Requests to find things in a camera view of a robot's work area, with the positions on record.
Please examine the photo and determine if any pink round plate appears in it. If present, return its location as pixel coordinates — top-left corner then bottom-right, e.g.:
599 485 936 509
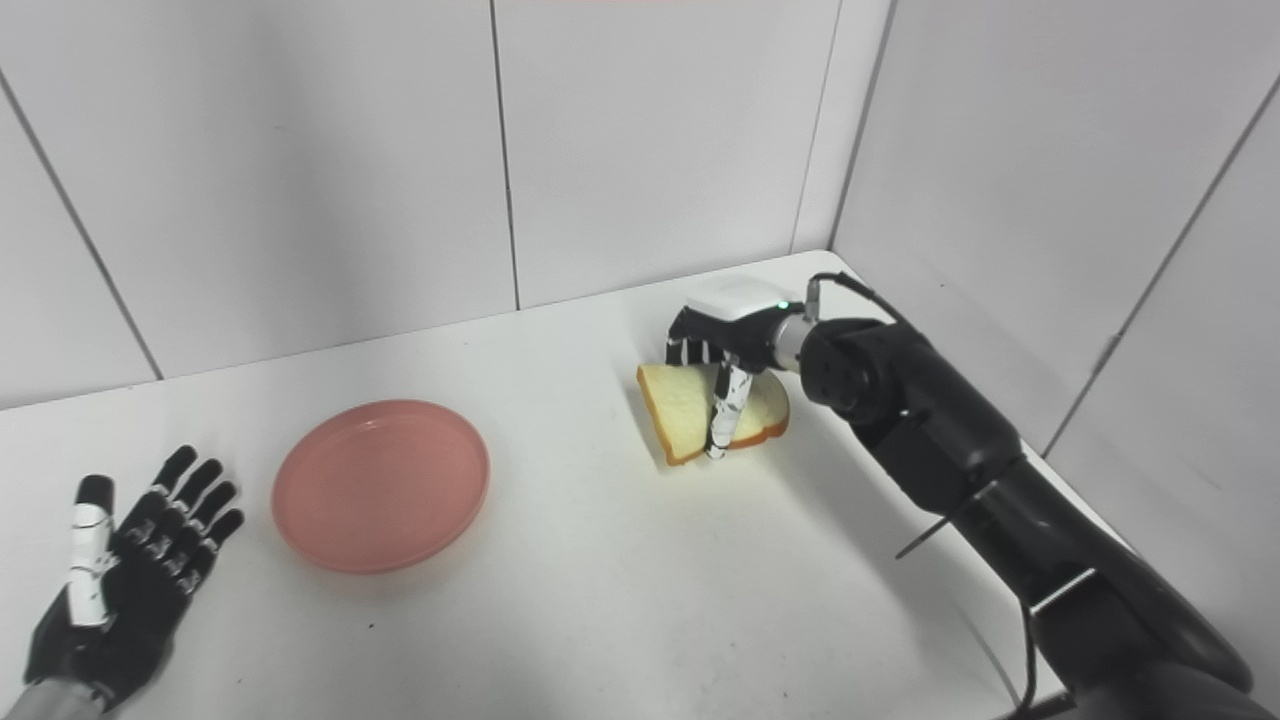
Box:
271 400 491 575

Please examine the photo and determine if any slice of white bread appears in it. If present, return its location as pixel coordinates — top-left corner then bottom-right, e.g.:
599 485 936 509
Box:
637 363 791 467

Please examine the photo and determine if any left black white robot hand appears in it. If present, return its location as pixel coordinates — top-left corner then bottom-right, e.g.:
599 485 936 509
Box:
24 445 246 713

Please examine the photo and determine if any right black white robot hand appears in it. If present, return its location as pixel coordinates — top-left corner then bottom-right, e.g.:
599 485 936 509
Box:
665 275 806 461

